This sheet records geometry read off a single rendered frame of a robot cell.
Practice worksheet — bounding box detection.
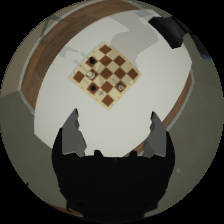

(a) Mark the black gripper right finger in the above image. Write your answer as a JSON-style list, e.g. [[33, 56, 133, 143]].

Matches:
[[142, 111, 175, 190]]

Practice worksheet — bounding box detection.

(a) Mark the brown and cream chessboard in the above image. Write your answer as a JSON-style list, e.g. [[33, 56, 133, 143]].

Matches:
[[69, 41, 142, 111]]

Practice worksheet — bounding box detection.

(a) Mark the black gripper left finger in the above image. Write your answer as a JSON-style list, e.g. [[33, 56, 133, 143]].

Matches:
[[52, 108, 87, 189]]

